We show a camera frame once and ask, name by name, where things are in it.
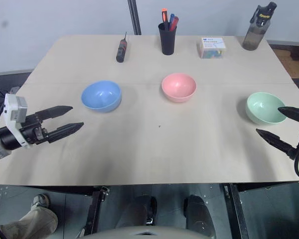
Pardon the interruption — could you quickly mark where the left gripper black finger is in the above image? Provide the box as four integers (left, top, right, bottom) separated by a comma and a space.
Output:
47, 121, 85, 144
35, 106, 74, 122

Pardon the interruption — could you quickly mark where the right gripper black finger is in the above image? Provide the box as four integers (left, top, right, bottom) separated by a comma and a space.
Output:
256, 128, 299, 160
277, 106, 299, 122

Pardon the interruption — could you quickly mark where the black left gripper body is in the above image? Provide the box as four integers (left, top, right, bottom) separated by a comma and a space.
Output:
19, 113, 50, 146

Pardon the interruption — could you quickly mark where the green plastic bowl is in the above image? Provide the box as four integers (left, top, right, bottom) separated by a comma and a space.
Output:
244, 92, 288, 125

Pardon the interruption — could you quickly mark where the blue plastic bowl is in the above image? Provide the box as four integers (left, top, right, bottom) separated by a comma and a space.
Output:
81, 80, 123, 114

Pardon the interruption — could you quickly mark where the person's grey sneaker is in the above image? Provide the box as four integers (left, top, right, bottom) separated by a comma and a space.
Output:
30, 194, 51, 210

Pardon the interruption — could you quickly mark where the black table leg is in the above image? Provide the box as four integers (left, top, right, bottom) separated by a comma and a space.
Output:
84, 185, 111, 237
222, 183, 250, 239

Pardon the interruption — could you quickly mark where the dark grey water bottle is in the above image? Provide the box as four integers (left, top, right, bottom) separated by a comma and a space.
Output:
242, 1, 278, 51

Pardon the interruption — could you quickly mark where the black red screwdriver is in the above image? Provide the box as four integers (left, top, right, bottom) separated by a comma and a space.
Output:
116, 31, 130, 63

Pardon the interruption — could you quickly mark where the person's khaki trouser leg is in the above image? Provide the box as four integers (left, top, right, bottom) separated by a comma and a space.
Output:
0, 206, 59, 239

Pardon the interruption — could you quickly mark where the clear box with coloured contents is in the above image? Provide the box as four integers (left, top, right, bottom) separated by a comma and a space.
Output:
198, 36, 227, 60

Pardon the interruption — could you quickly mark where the pink red plastic bowl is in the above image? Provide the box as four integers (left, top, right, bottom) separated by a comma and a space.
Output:
160, 73, 197, 103

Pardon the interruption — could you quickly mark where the grey rounded robot torso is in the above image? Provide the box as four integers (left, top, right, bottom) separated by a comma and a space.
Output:
79, 225, 215, 239

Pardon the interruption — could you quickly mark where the black pen cup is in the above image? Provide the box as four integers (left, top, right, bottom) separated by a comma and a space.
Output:
157, 22, 177, 56

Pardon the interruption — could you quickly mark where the red pen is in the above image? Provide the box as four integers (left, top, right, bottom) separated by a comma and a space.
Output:
169, 16, 180, 32

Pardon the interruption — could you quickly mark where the black upright rail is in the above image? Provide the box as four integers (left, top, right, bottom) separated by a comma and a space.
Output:
127, 0, 142, 36

